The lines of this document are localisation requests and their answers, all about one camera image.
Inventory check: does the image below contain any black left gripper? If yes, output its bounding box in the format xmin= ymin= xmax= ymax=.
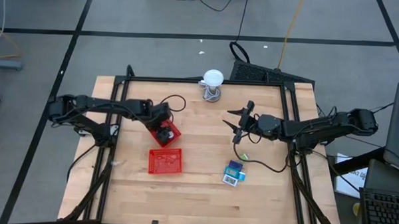
xmin=141 ymin=101 xmax=174 ymax=146

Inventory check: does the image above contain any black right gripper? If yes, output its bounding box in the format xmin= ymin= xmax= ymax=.
xmin=221 ymin=99 xmax=265 ymax=146

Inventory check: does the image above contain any small red plastic basket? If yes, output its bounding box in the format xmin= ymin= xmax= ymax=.
xmin=149 ymin=119 xmax=183 ymax=150

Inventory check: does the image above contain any large red plastic basket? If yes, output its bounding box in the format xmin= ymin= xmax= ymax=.
xmin=148 ymin=147 xmax=184 ymax=176

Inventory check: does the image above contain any teal box with label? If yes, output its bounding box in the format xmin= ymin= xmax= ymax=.
xmin=224 ymin=166 xmax=241 ymax=180

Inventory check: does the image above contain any white box with label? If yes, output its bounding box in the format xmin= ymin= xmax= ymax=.
xmin=221 ymin=174 xmax=239 ymax=188

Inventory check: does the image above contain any white mushroom table lamp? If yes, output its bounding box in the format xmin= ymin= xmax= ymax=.
xmin=202 ymin=68 xmax=225 ymax=103

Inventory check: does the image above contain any black perforated computer tower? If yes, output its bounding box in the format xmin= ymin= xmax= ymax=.
xmin=229 ymin=58 xmax=317 ymax=88

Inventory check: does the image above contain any white paper sheet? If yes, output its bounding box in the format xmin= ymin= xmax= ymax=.
xmin=334 ymin=152 xmax=369 ymax=199

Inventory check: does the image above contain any black desk beam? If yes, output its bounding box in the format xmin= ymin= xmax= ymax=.
xmin=330 ymin=144 xmax=387 ymax=179

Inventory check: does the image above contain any dark grey laptop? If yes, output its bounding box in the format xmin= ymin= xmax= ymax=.
xmin=362 ymin=158 xmax=399 ymax=197

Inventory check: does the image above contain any black computer keyboard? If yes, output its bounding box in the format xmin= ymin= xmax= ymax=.
xmin=357 ymin=186 xmax=399 ymax=224

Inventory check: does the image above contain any grey metal stand foot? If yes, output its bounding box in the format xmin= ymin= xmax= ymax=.
xmin=0 ymin=58 xmax=25 ymax=72

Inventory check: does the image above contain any white coiled lamp cable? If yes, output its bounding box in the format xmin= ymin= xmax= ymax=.
xmin=197 ymin=79 xmax=223 ymax=104

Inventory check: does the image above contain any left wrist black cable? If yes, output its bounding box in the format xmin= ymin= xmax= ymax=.
xmin=158 ymin=93 xmax=188 ymax=114

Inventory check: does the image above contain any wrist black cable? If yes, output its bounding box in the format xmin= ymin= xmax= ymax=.
xmin=158 ymin=93 xmax=188 ymax=114
xmin=231 ymin=140 xmax=291 ymax=174

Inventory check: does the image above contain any black aluminium table frame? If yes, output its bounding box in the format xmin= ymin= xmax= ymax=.
xmin=61 ymin=62 xmax=347 ymax=224

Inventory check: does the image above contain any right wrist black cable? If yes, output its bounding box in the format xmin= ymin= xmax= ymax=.
xmin=231 ymin=140 xmax=291 ymax=174

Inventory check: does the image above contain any black hanging cable with loop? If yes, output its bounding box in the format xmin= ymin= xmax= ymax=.
xmin=228 ymin=0 xmax=253 ymax=64

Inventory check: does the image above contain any yellow hanging cable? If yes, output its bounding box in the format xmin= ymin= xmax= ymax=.
xmin=276 ymin=0 xmax=306 ymax=71

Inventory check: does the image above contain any thin black cable with plug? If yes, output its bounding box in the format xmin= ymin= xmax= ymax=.
xmin=174 ymin=0 xmax=238 ymax=13

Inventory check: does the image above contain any thin yellow floor cable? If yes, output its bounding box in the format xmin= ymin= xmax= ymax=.
xmin=0 ymin=18 xmax=24 ymax=60

